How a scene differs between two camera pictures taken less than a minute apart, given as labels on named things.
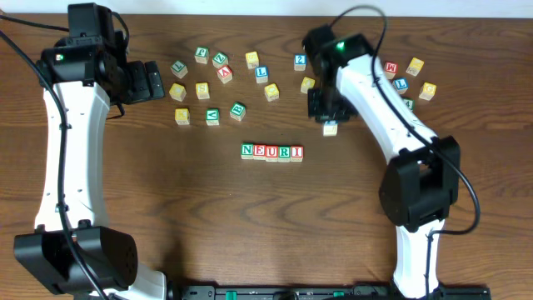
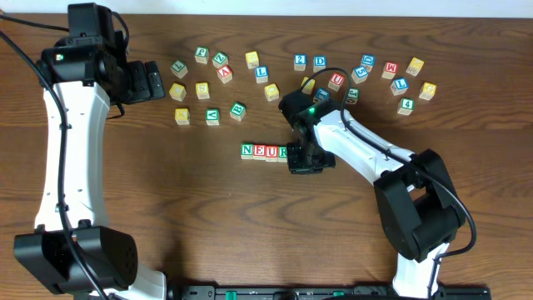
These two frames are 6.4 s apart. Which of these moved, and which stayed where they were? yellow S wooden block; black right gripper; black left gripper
Moved: black right gripper
Stayed: black left gripper; yellow S wooden block
